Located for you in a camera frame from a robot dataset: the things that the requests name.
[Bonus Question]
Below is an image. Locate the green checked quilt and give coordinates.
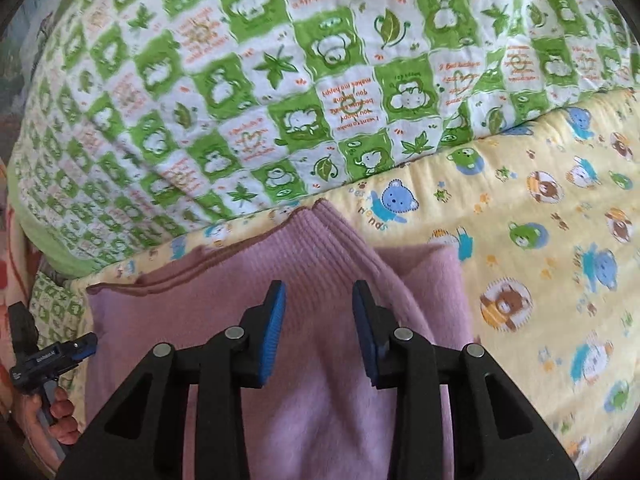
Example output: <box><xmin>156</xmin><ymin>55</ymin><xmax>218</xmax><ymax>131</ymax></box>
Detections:
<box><xmin>7</xmin><ymin>0</ymin><xmax>640</xmax><ymax>277</ymax></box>

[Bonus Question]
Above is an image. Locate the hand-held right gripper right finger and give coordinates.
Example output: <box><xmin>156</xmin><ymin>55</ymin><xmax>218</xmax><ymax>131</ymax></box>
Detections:
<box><xmin>351</xmin><ymin>280</ymin><xmax>577</xmax><ymax>480</ymax></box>

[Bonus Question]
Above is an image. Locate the green checked pillow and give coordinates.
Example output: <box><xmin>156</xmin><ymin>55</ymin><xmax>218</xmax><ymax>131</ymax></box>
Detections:
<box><xmin>29</xmin><ymin>270</ymin><xmax>87</xmax><ymax>396</ymax></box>

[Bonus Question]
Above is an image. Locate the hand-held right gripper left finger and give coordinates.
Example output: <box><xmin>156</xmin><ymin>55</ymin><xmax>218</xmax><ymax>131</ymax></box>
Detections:
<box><xmin>57</xmin><ymin>280</ymin><xmax>289</xmax><ymax>480</ymax></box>

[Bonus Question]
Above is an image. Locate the yellow bear print bed sheet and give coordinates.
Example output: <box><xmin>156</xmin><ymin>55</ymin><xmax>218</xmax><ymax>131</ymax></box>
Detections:
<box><xmin>65</xmin><ymin>87</ymin><xmax>640</xmax><ymax>480</ymax></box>

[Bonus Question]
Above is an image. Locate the person's left hand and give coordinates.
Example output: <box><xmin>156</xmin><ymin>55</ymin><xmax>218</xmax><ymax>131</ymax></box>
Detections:
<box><xmin>21</xmin><ymin>385</ymin><xmax>82</xmax><ymax>447</ymax></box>

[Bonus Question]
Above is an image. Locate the purple knit sweater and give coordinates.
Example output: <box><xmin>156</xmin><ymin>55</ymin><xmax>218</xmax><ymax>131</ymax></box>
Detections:
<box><xmin>84</xmin><ymin>198</ymin><xmax>477</xmax><ymax>480</ymax></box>

